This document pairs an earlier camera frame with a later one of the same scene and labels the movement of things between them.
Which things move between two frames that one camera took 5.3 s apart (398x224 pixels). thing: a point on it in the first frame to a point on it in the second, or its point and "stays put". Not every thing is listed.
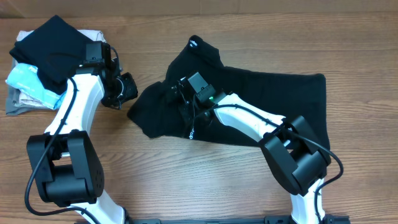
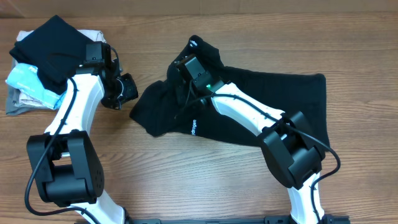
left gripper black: x=131 y=92 stays put
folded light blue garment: x=25 y=78 stays put
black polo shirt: x=157 y=110 stays put
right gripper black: x=183 y=108 to x=178 y=87
